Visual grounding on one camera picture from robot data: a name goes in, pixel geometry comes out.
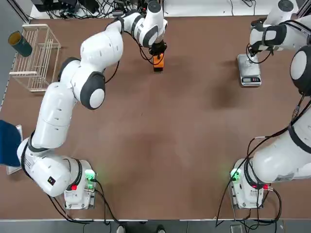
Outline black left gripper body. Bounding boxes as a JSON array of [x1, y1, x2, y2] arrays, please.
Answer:
[[151, 41, 166, 52]]

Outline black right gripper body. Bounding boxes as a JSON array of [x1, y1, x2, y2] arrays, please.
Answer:
[[249, 43, 263, 57]]

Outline white electronic scale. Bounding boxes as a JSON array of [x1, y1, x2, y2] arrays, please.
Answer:
[[237, 53, 263, 87]]

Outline black electronics box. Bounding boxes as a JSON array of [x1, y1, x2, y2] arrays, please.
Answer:
[[31, 0, 79, 12]]

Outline green cylindrical can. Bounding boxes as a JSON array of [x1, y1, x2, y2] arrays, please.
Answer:
[[8, 31, 33, 58]]

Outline blue chair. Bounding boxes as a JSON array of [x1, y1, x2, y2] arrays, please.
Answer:
[[0, 119, 23, 166]]

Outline person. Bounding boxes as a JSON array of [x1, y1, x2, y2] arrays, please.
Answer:
[[117, 224, 166, 233]]

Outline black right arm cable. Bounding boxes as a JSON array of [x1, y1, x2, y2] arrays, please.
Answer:
[[246, 43, 276, 65]]

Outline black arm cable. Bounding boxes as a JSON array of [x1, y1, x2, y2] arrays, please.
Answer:
[[246, 43, 276, 65], [139, 44, 156, 66]]

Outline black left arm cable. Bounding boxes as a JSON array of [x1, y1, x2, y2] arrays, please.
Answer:
[[139, 44, 156, 66]]

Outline black right base cables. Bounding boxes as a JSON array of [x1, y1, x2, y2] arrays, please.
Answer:
[[215, 135, 284, 228]]

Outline black base cables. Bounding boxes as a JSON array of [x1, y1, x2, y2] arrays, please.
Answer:
[[215, 135, 284, 228], [46, 179, 149, 225]]

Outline white wire rack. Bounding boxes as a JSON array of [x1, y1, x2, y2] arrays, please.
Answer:
[[9, 23, 63, 93]]

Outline black left base cables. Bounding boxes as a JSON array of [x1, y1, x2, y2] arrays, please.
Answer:
[[46, 179, 149, 225]]

